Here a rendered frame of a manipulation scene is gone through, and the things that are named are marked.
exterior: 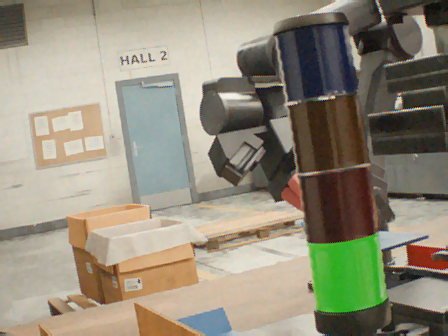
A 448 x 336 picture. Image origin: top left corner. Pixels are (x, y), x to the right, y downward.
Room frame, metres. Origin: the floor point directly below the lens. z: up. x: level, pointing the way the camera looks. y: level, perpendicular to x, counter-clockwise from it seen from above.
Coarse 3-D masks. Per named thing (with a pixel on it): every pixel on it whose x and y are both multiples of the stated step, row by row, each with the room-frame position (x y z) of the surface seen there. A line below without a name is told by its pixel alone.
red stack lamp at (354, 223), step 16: (304, 176) 0.34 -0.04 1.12; (320, 176) 0.33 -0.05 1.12; (336, 176) 0.33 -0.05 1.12; (352, 176) 0.33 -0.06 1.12; (368, 176) 0.34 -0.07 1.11; (304, 192) 0.34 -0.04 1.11; (320, 192) 0.34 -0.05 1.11; (336, 192) 0.33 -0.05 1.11; (352, 192) 0.33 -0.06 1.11; (368, 192) 0.34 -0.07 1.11; (304, 208) 0.35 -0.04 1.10; (320, 208) 0.34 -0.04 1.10; (336, 208) 0.33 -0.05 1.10; (352, 208) 0.33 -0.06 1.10; (368, 208) 0.34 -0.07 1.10; (320, 224) 0.34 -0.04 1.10; (336, 224) 0.33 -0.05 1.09; (352, 224) 0.33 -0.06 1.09; (368, 224) 0.34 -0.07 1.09; (320, 240) 0.34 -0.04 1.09; (336, 240) 0.33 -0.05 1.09
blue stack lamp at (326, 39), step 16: (288, 32) 0.34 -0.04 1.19; (304, 32) 0.33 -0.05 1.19; (320, 32) 0.33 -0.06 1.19; (336, 32) 0.33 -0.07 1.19; (288, 48) 0.34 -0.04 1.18; (304, 48) 0.33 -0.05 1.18; (320, 48) 0.33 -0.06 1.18; (336, 48) 0.33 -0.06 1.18; (288, 64) 0.34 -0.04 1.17; (304, 64) 0.33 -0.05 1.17; (320, 64) 0.33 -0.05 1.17; (336, 64) 0.33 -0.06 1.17; (352, 64) 0.34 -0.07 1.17; (288, 80) 0.34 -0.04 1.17; (304, 80) 0.34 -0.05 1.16; (320, 80) 0.33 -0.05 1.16; (336, 80) 0.33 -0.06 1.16; (352, 80) 0.34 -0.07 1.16; (288, 96) 0.35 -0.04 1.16; (304, 96) 0.34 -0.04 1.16; (320, 96) 0.33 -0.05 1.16
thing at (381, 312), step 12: (324, 12) 0.33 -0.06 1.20; (336, 12) 0.34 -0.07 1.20; (276, 24) 0.35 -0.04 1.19; (288, 24) 0.34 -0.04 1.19; (300, 24) 0.33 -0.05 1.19; (312, 24) 0.33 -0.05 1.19; (324, 24) 0.33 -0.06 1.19; (336, 24) 0.34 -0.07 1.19; (348, 24) 0.35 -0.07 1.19; (324, 312) 0.34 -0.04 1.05; (336, 312) 0.34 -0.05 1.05; (348, 312) 0.33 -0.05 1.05; (360, 312) 0.33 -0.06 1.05; (372, 312) 0.33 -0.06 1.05; (384, 312) 0.34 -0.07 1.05; (324, 324) 0.34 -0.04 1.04; (336, 324) 0.33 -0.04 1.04; (348, 324) 0.33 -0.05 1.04; (360, 324) 0.33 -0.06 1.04; (372, 324) 0.33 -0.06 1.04; (384, 324) 0.34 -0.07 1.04
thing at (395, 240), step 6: (384, 234) 0.79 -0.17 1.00; (390, 234) 0.78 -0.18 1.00; (396, 234) 0.78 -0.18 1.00; (402, 234) 0.77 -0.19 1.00; (408, 234) 0.76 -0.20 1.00; (414, 234) 0.75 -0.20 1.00; (420, 234) 0.74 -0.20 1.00; (426, 234) 0.74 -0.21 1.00; (384, 240) 0.75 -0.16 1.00; (390, 240) 0.75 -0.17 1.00; (396, 240) 0.74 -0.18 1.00; (402, 240) 0.73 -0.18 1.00; (408, 240) 0.72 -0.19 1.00; (414, 240) 0.73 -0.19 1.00; (420, 240) 0.73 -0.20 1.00; (384, 246) 0.72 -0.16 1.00; (390, 246) 0.71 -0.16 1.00; (396, 246) 0.72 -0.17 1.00
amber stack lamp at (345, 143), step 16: (352, 96) 0.34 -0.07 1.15; (288, 112) 0.35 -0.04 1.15; (304, 112) 0.34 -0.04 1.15; (320, 112) 0.33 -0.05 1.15; (336, 112) 0.33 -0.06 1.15; (352, 112) 0.34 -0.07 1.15; (304, 128) 0.34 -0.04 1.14; (320, 128) 0.33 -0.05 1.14; (336, 128) 0.33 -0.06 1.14; (352, 128) 0.33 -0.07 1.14; (304, 144) 0.34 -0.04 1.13; (320, 144) 0.33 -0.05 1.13; (336, 144) 0.33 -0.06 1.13; (352, 144) 0.33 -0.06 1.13; (304, 160) 0.34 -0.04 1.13; (320, 160) 0.33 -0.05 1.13; (336, 160) 0.33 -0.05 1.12; (352, 160) 0.33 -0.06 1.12; (368, 160) 0.34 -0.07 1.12
